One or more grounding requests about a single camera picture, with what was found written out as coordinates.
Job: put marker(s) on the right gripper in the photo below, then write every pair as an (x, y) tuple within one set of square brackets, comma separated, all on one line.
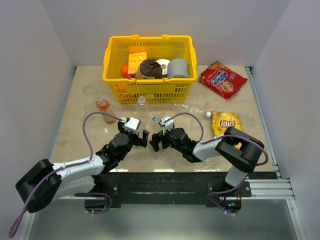
[(155, 139)]

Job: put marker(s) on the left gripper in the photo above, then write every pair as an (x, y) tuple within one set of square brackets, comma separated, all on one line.
[(139, 141)]

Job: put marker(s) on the clear bottle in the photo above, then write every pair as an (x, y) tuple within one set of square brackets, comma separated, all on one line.
[(197, 111), (142, 110)]

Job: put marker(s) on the orange tea bottle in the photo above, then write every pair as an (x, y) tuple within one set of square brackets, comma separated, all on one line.
[(104, 106)]

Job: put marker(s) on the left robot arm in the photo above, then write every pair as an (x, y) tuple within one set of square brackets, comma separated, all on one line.
[(47, 181)]

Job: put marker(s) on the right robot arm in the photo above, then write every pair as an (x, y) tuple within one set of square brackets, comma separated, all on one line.
[(241, 150)]

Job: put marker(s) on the yellow chips bag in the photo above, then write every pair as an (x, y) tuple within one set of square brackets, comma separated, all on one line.
[(222, 120)]

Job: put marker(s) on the brown wrapped package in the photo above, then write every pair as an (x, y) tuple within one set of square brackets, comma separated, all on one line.
[(149, 69)]

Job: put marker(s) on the grey tape roll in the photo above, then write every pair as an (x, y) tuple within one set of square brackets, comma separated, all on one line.
[(178, 68)]

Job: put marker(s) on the white tape roll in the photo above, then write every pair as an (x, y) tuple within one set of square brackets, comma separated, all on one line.
[(164, 66)]

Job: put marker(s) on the orange ball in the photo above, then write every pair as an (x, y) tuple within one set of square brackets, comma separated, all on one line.
[(124, 70)]

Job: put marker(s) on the orange juice carton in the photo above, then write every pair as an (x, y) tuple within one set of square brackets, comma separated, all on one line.
[(134, 61)]

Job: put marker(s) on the red snack bag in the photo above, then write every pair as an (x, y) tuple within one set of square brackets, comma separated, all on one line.
[(222, 80)]

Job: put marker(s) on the yellow plastic shopping basket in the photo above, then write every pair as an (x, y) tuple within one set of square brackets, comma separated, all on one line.
[(164, 90)]

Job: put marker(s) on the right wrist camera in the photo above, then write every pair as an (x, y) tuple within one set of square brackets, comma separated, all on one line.
[(167, 123)]

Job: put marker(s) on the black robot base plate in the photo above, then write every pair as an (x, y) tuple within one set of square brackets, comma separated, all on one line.
[(165, 188)]

